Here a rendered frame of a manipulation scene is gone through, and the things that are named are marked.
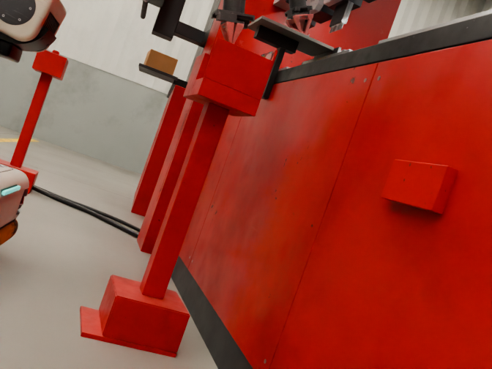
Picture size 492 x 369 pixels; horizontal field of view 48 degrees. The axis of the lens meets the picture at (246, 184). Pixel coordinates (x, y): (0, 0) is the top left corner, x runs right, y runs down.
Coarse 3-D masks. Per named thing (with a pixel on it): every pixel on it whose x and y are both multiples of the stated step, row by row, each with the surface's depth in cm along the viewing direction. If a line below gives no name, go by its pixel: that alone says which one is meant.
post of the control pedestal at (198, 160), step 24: (216, 120) 147; (192, 144) 149; (216, 144) 148; (192, 168) 147; (192, 192) 148; (168, 216) 147; (192, 216) 148; (168, 240) 147; (168, 264) 148; (144, 288) 147
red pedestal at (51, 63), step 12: (36, 60) 309; (48, 60) 311; (60, 60) 312; (48, 72) 311; (60, 72) 313; (48, 84) 319; (36, 96) 318; (36, 108) 318; (36, 120) 319; (24, 132) 318; (24, 144) 319; (12, 156) 318; (24, 156) 320; (24, 168) 322
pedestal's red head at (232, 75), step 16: (224, 48) 138; (240, 48) 140; (208, 64) 138; (224, 64) 139; (240, 64) 140; (256, 64) 141; (272, 64) 143; (192, 80) 151; (208, 80) 138; (224, 80) 139; (240, 80) 141; (256, 80) 142; (192, 96) 147; (208, 96) 139; (224, 96) 140; (240, 96) 141; (256, 96) 142; (240, 112) 145
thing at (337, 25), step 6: (342, 6) 189; (348, 6) 185; (336, 12) 192; (342, 12) 187; (348, 12) 186; (336, 18) 190; (342, 18) 185; (330, 24) 194; (336, 24) 189; (342, 24) 186; (330, 30) 195; (336, 30) 189
